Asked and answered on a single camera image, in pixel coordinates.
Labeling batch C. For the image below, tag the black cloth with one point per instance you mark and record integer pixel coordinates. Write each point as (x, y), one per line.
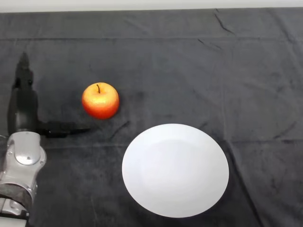
(189, 71)

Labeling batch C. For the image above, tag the round white plate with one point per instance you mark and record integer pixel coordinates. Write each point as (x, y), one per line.
(175, 170)

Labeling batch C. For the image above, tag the red yellow apple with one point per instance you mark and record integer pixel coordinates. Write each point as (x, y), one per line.
(100, 102)

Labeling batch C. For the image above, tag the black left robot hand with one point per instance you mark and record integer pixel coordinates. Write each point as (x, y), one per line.
(23, 106)

